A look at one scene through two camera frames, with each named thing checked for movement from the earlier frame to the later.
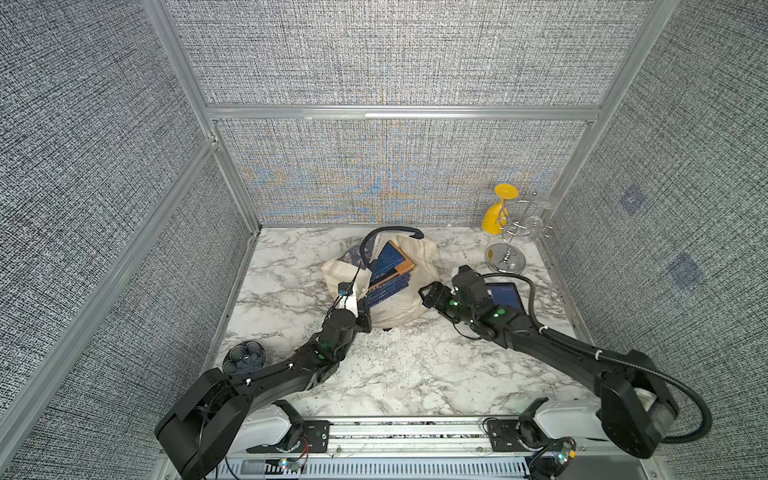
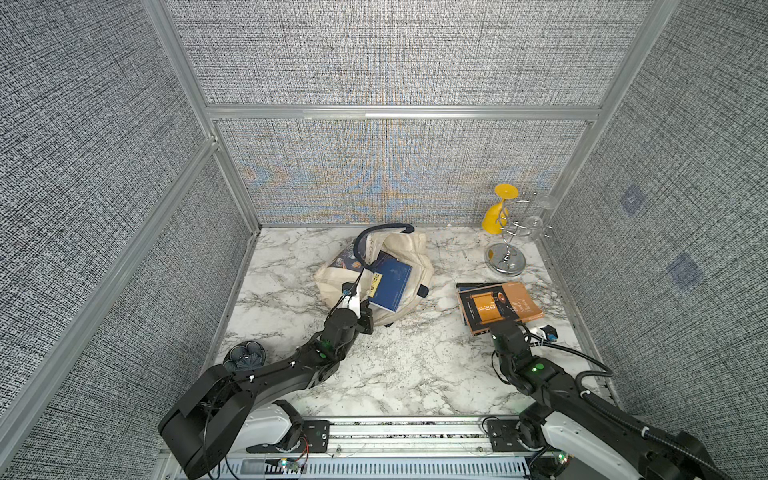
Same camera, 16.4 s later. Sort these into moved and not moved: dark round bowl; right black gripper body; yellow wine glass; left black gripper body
Moved: right black gripper body
Not moved: dark round bowl; yellow wine glass; left black gripper body
